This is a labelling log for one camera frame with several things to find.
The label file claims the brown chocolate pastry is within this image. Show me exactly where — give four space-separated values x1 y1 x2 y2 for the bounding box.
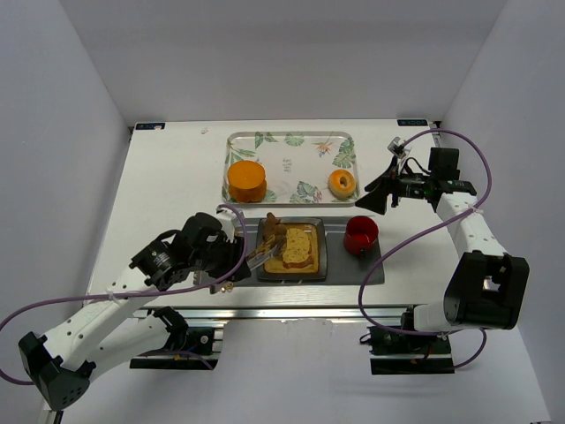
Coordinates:
263 212 287 241

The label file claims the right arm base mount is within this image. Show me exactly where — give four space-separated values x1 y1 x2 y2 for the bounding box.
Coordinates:
359 326 455 375

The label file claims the red mug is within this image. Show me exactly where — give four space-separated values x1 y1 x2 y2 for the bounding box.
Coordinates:
343 216 379 257

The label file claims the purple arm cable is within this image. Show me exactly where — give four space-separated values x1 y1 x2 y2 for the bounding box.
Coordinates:
358 128 493 370
0 205 248 385

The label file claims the blue label left corner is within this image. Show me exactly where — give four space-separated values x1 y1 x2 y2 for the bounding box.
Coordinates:
134 122 166 131

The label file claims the herb bread slice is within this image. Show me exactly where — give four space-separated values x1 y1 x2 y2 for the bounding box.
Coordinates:
282 228 313 269

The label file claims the round orange cake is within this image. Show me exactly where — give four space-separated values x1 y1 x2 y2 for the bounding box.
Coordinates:
227 161 267 203

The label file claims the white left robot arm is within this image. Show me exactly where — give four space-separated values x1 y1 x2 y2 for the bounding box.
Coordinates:
19 204 251 412

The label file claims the glazed ring doughnut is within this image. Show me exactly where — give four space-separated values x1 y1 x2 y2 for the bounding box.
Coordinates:
328 169 357 200

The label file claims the blue label corner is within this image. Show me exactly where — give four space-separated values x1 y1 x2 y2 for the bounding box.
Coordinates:
396 118 429 127
134 122 166 131

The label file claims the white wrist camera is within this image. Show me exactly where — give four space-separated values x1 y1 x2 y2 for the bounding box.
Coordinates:
388 137 410 162
215 208 238 234

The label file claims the blue label right corner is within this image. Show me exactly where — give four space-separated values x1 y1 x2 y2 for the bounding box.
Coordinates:
396 118 429 127

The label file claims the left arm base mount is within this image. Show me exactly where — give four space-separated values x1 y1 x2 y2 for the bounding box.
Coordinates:
129 307 222 371

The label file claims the square dark glass plate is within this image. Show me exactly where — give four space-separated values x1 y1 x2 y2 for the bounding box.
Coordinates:
256 217 328 282

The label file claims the aluminium table edge rail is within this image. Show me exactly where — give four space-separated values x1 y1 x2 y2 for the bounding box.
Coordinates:
133 305 408 321

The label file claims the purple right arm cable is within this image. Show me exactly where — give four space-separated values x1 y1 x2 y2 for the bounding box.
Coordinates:
358 128 493 370

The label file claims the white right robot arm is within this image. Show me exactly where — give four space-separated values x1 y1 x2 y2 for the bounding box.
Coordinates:
356 148 530 335

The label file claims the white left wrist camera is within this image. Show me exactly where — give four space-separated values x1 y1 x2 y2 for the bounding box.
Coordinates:
215 208 238 234

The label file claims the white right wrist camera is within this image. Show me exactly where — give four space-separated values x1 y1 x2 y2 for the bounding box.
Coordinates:
388 137 410 162

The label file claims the grey striped placemat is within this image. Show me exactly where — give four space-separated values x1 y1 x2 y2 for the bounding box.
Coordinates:
234 216 380 287

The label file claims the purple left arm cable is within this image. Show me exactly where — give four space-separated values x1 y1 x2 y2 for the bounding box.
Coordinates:
0 205 248 385

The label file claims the floral serving tray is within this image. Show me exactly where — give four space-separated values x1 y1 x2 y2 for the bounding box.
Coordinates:
222 131 360 207

